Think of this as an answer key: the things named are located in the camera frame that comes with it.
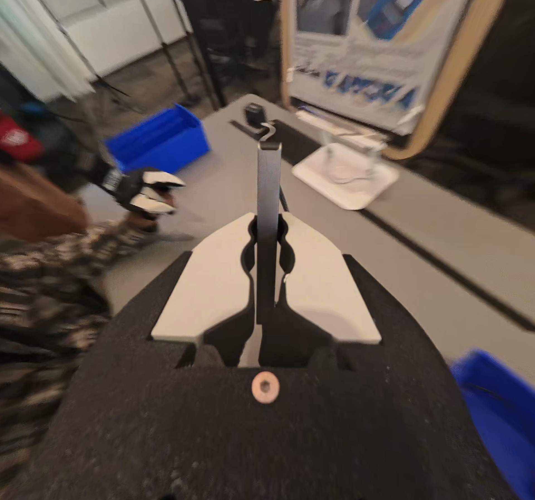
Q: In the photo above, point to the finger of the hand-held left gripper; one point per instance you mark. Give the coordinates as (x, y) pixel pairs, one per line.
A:
(161, 178)
(150, 205)

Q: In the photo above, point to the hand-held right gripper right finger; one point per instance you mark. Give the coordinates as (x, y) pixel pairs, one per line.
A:
(326, 295)

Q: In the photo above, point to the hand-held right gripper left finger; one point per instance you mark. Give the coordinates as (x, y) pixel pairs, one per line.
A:
(204, 295)

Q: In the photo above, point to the blue plastic bin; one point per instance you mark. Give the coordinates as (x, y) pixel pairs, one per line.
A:
(505, 416)
(167, 140)

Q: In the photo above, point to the grey usb hub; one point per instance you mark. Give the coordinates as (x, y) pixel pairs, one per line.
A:
(268, 182)

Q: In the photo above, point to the person's left forearm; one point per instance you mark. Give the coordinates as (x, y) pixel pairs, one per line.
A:
(54, 282)

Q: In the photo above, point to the person's left hand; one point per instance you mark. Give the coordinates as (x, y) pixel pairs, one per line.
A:
(144, 223)

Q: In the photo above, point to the brown wooden panel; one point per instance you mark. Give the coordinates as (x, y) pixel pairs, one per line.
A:
(37, 203)

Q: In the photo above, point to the small black cube device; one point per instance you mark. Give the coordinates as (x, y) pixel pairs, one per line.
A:
(255, 114)

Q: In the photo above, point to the red printed cloth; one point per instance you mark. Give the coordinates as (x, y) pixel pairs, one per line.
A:
(16, 138)

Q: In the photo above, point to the printed instruction sheet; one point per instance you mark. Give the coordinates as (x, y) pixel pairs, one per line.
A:
(376, 60)

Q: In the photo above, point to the black mesh office chair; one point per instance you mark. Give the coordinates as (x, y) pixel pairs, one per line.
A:
(493, 111)

